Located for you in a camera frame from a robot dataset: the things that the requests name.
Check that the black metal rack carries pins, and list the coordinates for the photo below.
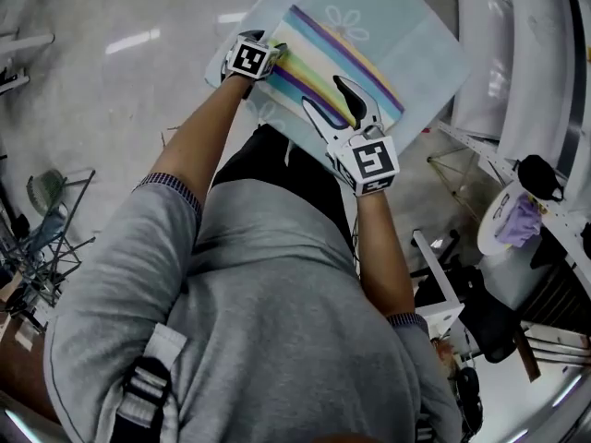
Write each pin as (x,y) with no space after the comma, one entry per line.
(41,256)

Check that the light blue padded table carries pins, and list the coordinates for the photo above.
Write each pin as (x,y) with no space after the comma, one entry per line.
(406,53)

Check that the white square stool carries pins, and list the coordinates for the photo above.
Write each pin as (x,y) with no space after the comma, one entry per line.
(441,284)

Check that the person's left forearm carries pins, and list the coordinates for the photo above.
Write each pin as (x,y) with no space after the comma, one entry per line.
(203,141)

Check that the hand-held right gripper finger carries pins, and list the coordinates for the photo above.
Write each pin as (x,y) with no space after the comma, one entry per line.
(362,104)
(325,129)

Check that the grey mesh basket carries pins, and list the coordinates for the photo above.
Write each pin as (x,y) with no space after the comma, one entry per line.
(46,192)

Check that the person's grey sweatshirt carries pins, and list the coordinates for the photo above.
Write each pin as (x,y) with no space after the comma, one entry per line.
(268,316)

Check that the black-rimmed glasses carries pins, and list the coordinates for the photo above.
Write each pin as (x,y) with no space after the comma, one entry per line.
(503,205)

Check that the person's right forearm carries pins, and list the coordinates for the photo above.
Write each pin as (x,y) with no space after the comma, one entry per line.
(383,256)

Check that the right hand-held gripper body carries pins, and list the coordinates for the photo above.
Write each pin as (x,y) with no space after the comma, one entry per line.
(369,164)

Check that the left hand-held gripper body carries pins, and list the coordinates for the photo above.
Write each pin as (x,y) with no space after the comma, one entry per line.
(251,58)

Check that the yellow metal table legs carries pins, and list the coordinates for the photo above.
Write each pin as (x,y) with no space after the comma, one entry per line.
(454,178)

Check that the white frame stand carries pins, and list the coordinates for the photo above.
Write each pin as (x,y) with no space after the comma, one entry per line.
(23,42)

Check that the black hanging cap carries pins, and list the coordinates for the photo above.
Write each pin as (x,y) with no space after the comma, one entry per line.
(538,178)

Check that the black office chair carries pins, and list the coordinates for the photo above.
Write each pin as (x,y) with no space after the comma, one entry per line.
(485,312)

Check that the round white side table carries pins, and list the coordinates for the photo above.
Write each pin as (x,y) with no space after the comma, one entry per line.
(491,226)

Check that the person's black trousers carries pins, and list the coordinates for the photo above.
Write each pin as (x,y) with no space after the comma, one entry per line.
(277,164)

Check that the pastel striped shirt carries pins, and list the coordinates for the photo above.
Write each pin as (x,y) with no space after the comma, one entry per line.
(314,58)

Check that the crumpled purple cloth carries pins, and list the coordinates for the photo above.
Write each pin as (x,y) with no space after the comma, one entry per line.
(519,224)

